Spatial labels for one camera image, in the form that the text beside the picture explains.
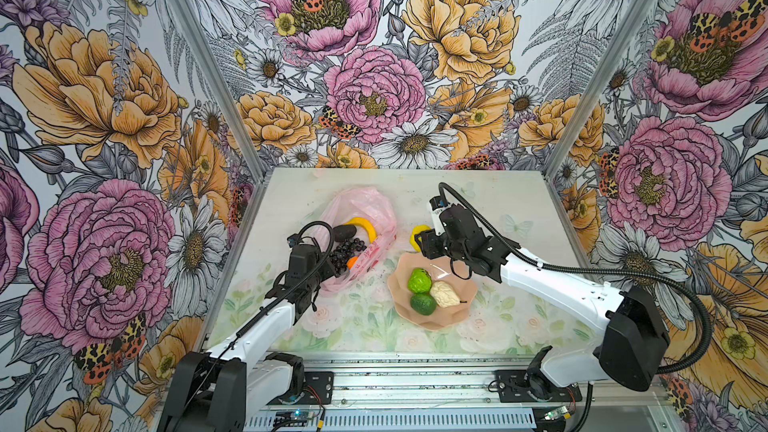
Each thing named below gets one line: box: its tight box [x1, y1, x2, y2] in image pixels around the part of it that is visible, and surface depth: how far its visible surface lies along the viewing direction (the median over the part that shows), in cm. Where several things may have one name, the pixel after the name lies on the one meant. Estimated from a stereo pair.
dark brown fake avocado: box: [332, 224, 357, 242], surface depth 101 cm
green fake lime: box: [408, 268, 433, 294], surface depth 88 cm
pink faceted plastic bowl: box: [388, 252, 478, 331], surface depth 86 cm
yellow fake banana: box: [344, 217, 378, 243], surface depth 104 cm
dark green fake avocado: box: [410, 293, 437, 316], surface depth 85 cm
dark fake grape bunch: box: [329, 237, 367, 274], surface depth 96 cm
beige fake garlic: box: [430, 281, 460, 308], surface depth 85 cm
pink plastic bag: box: [316, 186, 397, 295], surface depth 102 cm
